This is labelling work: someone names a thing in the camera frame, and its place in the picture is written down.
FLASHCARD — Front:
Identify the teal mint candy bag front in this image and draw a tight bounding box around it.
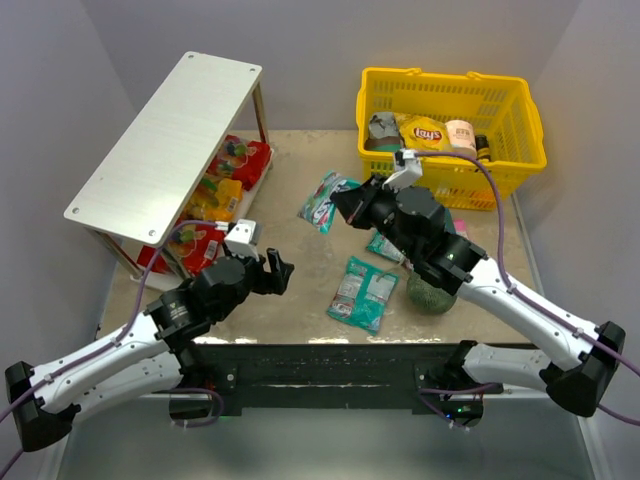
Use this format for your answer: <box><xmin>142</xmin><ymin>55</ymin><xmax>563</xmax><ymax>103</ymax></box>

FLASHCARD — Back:
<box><xmin>326</xmin><ymin>256</ymin><xmax>398</xmax><ymax>336</ymax></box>

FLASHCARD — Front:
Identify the orange gummy candy bag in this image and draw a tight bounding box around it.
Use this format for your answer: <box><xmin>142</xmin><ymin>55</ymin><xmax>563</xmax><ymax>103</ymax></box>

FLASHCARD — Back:
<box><xmin>184</xmin><ymin>176</ymin><xmax>243</xmax><ymax>222</ymax></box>

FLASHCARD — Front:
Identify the pink rectangular box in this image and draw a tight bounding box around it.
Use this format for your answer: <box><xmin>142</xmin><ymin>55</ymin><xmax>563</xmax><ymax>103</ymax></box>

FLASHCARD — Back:
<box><xmin>453</xmin><ymin>219</ymin><xmax>469</xmax><ymax>238</ymax></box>

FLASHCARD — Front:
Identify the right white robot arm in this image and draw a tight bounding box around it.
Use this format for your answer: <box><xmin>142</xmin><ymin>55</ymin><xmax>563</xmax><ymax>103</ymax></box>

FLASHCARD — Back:
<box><xmin>330</xmin><ymin>175</ymin><xmax>626</xmax><ymax>417</ymax></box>

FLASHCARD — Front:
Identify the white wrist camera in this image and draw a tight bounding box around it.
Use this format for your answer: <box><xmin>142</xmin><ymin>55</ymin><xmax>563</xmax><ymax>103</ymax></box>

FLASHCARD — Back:
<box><xmin>224</xmin><ymin>219</ymin><xmax>262</xmax><ymax>260</ymax></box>
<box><xmin>384</xmin><ymin>149</ymin><xmax>423</xmax><ymax>191</ymax></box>

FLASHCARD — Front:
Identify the red fruit candy bag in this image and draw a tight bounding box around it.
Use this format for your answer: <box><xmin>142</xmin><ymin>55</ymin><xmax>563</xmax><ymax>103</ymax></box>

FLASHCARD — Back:
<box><xmin>207</xmin><ymin>135</ymin><xmax>271</xmax><ymax>191</ymax></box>

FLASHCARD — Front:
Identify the teal Fox's candy bag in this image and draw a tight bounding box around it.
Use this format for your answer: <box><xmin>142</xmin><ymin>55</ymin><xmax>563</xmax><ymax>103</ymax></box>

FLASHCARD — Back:
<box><xmin>297</xmin><ymin>171</ymin><xmax>359</xmax><ymax>234</ymax></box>

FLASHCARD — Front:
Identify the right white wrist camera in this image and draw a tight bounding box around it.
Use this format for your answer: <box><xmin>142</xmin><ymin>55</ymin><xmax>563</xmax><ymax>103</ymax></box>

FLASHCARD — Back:
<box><xmin>384</xmin><ymin>149</ymin><xmax>423</xmax><ymax>191</ymax></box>

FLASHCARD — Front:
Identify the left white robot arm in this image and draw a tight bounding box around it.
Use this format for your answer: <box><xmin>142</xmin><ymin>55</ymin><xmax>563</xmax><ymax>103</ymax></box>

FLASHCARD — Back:
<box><xmin>5</xmin><ymin>249</ymin><xmax>294</xmax><ymax>452</ymax></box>

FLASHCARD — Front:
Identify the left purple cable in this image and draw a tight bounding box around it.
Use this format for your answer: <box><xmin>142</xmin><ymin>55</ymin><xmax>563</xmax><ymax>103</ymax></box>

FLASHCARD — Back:
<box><xmin>0</xmin><ymin>219</ymin><xmax>229</xmax><ymax>466</ymax></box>

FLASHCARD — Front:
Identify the white two-tier shelf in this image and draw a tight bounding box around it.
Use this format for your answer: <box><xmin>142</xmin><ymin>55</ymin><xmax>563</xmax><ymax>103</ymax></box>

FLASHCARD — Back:
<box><xmin>64</xmin><ymin>51</ymin><xmax>269</xmax><ymax>279</ymax></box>

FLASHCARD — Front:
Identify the pink cream jar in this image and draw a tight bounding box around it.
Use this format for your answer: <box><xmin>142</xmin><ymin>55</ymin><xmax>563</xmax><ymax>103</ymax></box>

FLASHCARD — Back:
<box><xmin>445</xmin><ymin>119</ymin><xmax>477</xmax><ymax>158</ymax></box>

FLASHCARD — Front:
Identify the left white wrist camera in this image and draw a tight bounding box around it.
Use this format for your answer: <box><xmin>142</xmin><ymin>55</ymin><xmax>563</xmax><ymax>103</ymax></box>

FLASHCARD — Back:
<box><xmin>224</xmin><ymin>219</ymin><xmax>262</xmax><ymax>260</ymax></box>

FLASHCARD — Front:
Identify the yellow plastic shopping basket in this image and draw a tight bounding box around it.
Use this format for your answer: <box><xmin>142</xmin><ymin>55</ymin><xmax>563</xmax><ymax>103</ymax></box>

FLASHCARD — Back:
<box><xmin>356</xmin><ymin>67</ymin><xmax>547</xmax><ymax>211</ymax></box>

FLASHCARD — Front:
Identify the yellow Lays chip bag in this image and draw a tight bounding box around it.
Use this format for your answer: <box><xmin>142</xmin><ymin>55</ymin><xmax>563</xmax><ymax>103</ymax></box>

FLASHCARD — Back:
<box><xmin>394</xmin><ymin>112</ymin><xmax>453</xmax><ymax>154</ymax></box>

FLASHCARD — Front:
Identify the teal mint candy bag rear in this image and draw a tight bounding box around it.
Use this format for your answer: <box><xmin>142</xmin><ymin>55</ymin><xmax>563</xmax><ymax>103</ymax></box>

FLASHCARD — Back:
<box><xmin>367</xmin><ymin>232</ymin><xmax>405</xmax><ymax>263</ymax></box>

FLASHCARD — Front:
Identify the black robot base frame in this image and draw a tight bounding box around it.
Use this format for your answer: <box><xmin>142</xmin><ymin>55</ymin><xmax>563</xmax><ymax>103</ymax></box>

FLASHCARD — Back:
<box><xmin>169</xmin><ymin>341</ymin><xmax>484</xmax><ymax>427</ymax></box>

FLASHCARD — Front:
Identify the teal mint candy bag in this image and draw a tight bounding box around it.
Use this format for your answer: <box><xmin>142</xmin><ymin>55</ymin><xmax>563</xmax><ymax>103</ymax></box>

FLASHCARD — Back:
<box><xmin>326</xmin><ymin>256</ymin><xmax>398</xmax><ymax>336</ymax></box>
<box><xmin>367</xmin><ymin>232</ymin><xmax>405</xmax><ymax>263</ymax></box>

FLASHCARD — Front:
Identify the dark brown small bottle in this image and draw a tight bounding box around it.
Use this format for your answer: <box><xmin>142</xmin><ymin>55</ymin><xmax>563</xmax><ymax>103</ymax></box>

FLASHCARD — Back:
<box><xmin>475</xmin><ymin>134</ymin><xmax>493</xmax><ymax>162</ymax></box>

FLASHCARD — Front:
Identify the green round melon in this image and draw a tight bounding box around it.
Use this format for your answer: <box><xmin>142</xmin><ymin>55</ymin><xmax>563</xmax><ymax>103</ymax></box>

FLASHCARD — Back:
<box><xmin>406</xmin><ymin>272</ymin><xmax>457</xmax><ymax>315</ymax></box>

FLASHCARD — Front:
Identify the red candy bag with barcode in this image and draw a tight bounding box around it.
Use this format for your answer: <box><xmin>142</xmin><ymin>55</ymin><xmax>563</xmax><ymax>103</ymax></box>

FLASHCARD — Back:
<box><xmin>167</xmin><ymin>225</ymin><xmax>225</xmax><ymax>275</ymax></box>

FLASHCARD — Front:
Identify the grey and teal pouch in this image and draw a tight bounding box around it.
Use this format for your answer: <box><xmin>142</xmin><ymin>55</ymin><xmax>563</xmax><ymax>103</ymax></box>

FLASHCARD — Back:
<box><xmin>364</xmin><ymin>111</ymin><xmax>404</xmax><ymax>152</ymax></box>

